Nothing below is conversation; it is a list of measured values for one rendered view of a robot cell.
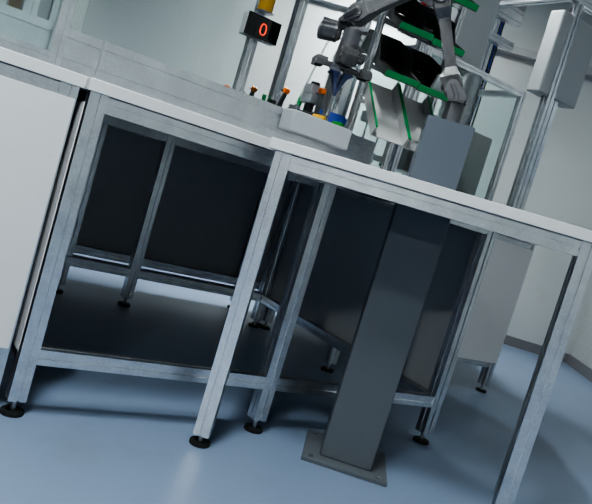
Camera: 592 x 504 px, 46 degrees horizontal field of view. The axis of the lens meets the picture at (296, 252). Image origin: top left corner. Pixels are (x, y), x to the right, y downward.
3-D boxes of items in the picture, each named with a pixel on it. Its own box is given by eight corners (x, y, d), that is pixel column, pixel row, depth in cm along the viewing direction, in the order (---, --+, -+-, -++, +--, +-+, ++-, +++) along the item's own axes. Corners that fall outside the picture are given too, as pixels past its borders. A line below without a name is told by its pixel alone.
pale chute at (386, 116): (402, 146, 235) (410, 138, 232) (369, 135, 230) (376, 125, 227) (392, 90, 252) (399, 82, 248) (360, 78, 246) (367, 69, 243)
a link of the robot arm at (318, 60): (317, 37, 214) (322, 34, 208) (373, 57, 218) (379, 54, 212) (310, 63, 215) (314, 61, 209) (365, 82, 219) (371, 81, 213)
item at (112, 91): (503, 227, 246) (506, 219, 246) (87, 89, 165) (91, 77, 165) (300, 175, 364) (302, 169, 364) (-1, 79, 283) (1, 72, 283)
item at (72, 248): (410, 352, 429) (453, 218, 422) (50, 292, 310) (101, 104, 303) (374, 332, 461) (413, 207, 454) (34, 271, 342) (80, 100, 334)
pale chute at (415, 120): (434, 158, 243) (442, 150, 240) (402, 147, 238) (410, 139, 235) (422, 103, 260) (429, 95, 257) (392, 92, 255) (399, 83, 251)
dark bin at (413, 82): (416, 88, 235) (427, 68, 231) (384, 76, 230) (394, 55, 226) (391, 59, 257) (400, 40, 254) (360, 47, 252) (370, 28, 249)
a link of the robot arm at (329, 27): (366, 14, 216) (330, 6, 218) (362, 5, 208) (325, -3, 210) (355, 50, 216) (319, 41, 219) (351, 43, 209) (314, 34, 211)
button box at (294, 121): (347, 150, 207) (353, 130, 207) (289, 129, 196) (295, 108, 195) (334, 148, 213) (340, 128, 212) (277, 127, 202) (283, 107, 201)
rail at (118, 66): (367, 173, 221) (377, 140, 221) (94, 80, 173) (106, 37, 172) (357, 171, 226) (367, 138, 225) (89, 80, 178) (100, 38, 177)
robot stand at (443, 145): (454, 195, 201) (475, 127, 199) (407, 181, 202) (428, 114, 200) (448, 196, 214) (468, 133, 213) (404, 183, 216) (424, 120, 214)
